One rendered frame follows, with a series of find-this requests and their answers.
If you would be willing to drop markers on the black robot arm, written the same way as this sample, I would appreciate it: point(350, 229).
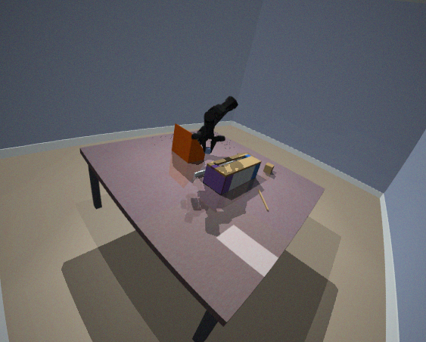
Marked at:
point(217, 112)

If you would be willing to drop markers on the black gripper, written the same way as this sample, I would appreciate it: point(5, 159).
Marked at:
point(208, 133)

